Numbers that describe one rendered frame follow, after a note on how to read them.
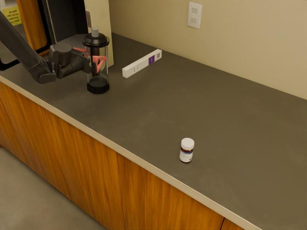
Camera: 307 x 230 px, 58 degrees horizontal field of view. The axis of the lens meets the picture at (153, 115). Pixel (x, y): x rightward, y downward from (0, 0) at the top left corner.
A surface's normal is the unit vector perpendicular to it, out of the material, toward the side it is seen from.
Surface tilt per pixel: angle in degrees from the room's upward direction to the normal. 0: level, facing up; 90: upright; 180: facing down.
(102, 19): 90
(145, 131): 0
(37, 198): 0
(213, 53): 90
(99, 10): 90
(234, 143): 0
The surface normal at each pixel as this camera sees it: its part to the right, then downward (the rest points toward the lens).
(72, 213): 0.02, -0.77
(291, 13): -0.59, 0.51
